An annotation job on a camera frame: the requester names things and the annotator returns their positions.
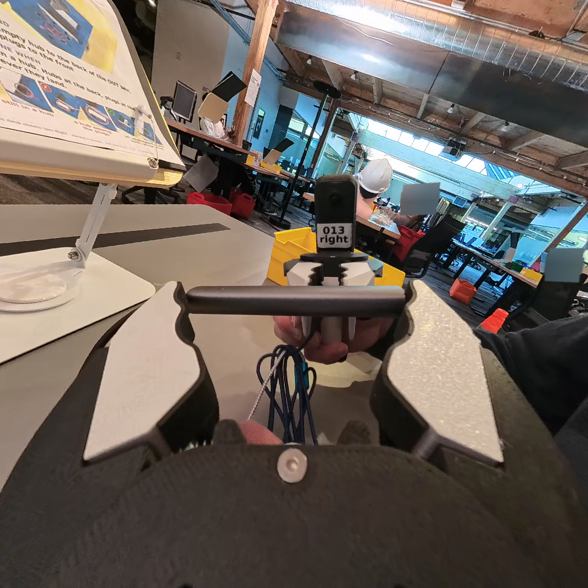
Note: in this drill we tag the black office chair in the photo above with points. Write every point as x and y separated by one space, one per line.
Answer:
551 298
436 243

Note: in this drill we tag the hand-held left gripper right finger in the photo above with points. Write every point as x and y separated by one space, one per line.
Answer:
441 376

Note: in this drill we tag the yellow plastic bin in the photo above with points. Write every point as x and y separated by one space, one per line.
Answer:
289 252

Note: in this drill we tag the tan tilted board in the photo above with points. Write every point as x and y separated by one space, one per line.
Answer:
212 108

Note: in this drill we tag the grey usb hub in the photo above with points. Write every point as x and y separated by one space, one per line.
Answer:
275 301

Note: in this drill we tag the white hanging paper sheet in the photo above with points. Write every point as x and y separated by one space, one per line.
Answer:
201 173

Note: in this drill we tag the wooden post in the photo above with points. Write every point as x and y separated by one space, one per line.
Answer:
255 69

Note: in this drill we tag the white hard hat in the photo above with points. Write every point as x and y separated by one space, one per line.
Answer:
375 174

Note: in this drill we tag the black tilted board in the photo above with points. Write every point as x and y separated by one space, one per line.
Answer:
229 85

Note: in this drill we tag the person's right forearm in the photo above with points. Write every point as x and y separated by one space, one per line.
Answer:
542 367

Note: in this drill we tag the pink mannequin head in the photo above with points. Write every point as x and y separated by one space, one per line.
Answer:
366 206

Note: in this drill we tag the orange box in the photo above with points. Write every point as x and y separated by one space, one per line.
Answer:
463 291

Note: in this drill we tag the person's right hand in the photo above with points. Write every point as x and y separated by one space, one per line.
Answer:
330 351

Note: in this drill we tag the red bin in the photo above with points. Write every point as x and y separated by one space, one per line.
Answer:
209 204
242 204
406 243

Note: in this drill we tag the large grey air duct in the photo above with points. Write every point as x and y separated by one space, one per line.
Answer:
459 55

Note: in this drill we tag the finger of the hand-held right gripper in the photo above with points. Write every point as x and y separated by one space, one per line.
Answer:
360 274
298 273

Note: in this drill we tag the orange traffic cone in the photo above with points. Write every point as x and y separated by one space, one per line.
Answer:
495 321

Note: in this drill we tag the grey monitor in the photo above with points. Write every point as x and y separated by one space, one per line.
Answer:
184 101

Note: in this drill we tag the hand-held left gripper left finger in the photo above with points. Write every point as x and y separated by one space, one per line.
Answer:
142 372

